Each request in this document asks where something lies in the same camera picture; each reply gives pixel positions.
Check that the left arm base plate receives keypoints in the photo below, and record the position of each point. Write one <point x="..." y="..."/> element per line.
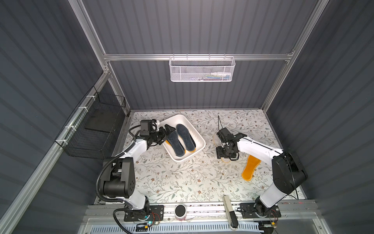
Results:
<point x="152" y="213"/>

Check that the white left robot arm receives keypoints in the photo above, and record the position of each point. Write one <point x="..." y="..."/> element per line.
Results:
<point x="116" y="181"/>

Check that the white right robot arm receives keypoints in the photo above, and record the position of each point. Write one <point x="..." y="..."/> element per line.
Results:
<point x="287" y="170"/>

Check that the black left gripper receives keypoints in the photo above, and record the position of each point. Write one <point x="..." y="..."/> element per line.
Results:
<point x="163" y="133"/>

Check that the white black handheld scraper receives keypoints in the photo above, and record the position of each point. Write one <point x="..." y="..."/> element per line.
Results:
<point x="232" y="218"/>

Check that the white wire wall basket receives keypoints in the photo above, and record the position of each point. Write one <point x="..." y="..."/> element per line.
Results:
<point x="201" y="68"/>

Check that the black wire side basket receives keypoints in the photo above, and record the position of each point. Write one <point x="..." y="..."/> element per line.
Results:
<point x="95" y="128"/>

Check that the white plastic storage box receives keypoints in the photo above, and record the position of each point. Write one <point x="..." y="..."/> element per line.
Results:
<point x="200" y="142"/>

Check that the grey fleece insole front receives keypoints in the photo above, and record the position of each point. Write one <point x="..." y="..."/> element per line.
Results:
<point x="176" y="144"/>

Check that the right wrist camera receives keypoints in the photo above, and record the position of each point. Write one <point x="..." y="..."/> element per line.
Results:
<point x="225" y="134"/>

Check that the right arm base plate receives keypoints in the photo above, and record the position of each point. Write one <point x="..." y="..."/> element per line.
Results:
<point x="257" y="210"/>

